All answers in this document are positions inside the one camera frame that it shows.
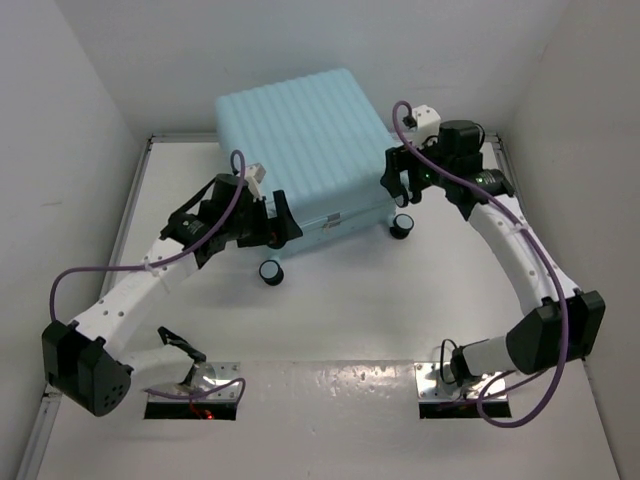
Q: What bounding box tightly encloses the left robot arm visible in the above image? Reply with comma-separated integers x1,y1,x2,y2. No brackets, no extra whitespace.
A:
41,174,290,417

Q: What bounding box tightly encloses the light blue suitcase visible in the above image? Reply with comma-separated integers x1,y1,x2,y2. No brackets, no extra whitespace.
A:
215,69,396,259

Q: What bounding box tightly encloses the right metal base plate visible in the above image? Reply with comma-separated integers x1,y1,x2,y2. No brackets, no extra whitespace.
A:
414,362,508,405

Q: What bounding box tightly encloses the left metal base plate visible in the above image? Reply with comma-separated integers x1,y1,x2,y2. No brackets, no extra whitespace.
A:
145,362,246,404

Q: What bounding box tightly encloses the metal base plate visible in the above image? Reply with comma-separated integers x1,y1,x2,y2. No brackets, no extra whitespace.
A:
145,362,246,404
414,362,508,405

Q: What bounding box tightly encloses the front left suitcase wheel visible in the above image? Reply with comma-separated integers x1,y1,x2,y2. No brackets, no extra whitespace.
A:
258,260,285,286

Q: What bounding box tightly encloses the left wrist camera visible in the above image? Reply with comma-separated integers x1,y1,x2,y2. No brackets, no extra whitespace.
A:
244,163,266,200

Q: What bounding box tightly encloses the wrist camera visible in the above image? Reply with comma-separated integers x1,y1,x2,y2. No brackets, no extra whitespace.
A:
402,105,441,146
244,163,266,200

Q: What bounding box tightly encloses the suitcase wheel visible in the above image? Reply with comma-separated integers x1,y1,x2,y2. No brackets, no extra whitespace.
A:
258,260,285,286
389,214,415,240

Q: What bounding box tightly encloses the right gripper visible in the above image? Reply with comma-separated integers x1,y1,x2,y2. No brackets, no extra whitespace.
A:
382,129,454,197

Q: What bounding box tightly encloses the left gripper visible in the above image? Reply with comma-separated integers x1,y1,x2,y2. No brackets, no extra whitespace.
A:
223,189,302,246

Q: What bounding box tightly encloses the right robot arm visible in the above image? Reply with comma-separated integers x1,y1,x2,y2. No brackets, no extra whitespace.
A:
381,120,605,388

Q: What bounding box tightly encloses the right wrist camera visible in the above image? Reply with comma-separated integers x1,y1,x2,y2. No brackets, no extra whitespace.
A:
402,105,441,146

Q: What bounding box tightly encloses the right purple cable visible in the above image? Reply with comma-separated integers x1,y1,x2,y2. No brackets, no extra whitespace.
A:
392,101,569,430

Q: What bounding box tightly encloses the rear left suitcase wheel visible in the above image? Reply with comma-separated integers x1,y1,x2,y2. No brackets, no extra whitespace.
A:
389,214,415,240

